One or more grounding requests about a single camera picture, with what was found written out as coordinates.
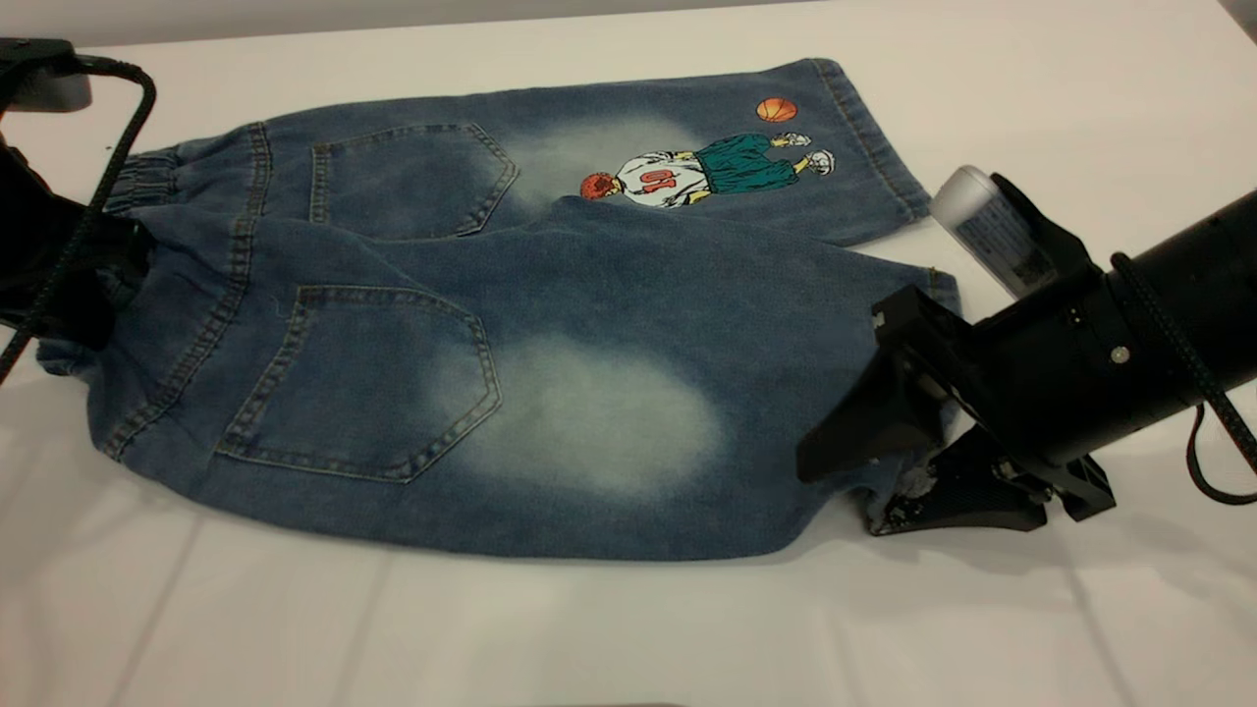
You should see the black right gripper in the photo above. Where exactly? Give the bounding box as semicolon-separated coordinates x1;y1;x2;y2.
795;270;1130;537

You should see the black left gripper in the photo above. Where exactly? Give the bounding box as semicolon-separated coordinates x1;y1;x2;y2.
0;137;154;350

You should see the blue denim shorts basketball print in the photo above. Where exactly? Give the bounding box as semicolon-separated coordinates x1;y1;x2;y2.
37;57;963;563

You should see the left wrist camera grey cylinder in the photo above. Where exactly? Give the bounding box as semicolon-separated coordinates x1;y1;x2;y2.
0;37;94;114

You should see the wrist camera grey cylinder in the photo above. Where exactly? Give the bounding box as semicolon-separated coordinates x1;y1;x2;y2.
928;165;1096;296
0;37;94;114

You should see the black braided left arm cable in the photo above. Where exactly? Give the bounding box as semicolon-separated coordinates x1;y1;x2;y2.
0;54;158;384

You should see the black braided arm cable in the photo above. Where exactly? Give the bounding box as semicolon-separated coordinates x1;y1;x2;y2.
1108;253;1257;507
0;54;158;384

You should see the right wrist camera grey cylinder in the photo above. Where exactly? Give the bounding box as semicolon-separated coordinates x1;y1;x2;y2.
928;165;1096;296

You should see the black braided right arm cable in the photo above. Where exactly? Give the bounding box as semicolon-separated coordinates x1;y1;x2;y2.
1108;253;1257;507

